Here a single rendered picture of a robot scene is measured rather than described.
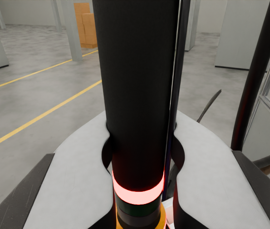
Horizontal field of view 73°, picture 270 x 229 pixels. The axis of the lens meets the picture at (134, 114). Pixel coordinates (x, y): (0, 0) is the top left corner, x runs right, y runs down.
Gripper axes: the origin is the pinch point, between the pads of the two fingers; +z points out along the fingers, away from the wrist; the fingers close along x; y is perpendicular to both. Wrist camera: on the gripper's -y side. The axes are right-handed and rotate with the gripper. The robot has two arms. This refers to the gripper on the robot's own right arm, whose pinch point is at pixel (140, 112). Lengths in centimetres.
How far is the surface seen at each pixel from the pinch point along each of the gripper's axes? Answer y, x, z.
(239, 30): 59, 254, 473
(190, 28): 79, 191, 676
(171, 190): 29.3, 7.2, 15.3
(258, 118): 70, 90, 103
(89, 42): 138, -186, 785
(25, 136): 154, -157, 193
